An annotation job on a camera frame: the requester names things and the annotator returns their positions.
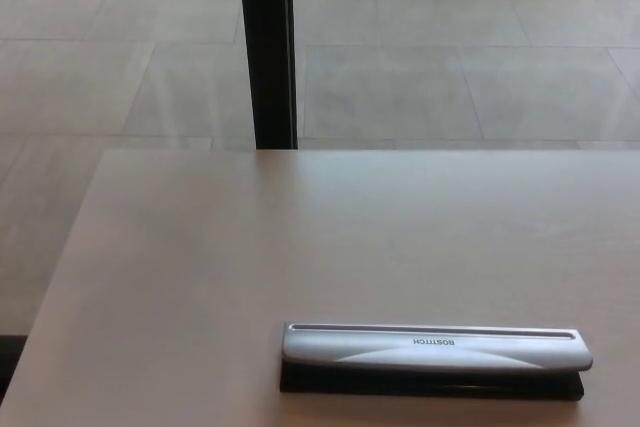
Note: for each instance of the silver Bostitch hole punch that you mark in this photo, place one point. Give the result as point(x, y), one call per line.
point(390, 349)

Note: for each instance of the black vertical post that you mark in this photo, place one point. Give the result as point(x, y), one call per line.
point(268, 47)

